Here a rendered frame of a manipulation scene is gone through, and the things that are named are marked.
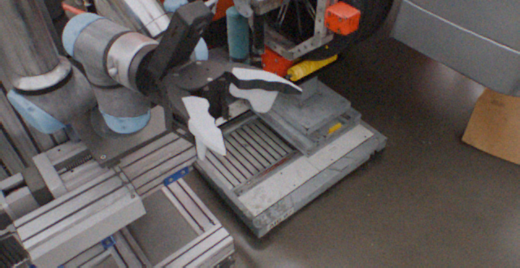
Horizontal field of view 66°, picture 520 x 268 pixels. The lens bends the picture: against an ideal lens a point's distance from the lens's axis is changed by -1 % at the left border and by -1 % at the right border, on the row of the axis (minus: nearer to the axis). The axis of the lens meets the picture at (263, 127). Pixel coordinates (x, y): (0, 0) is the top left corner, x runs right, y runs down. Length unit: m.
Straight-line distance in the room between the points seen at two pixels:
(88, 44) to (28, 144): 0.65
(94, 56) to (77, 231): 0.54
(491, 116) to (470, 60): 1.18
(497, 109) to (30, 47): 2.34
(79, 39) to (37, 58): 0.25
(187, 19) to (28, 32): 0.44
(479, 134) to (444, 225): 0.66
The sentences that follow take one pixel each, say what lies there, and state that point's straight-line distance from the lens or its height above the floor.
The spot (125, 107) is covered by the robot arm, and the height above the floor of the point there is 1.12.
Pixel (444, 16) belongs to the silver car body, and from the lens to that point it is 1.43.
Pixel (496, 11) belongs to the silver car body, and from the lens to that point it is 1.35.
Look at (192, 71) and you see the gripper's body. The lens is 0.51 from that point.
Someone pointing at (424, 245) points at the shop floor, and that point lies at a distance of 1.90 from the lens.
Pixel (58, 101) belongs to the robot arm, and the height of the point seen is 1.02.
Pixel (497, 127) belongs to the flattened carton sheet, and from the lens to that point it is 2.54.
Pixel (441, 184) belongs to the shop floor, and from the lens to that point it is 2.12.
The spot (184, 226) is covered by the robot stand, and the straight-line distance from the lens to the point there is 1.60.
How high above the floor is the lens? 1.55
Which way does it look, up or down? 45 degrees down
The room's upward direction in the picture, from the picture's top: straight up
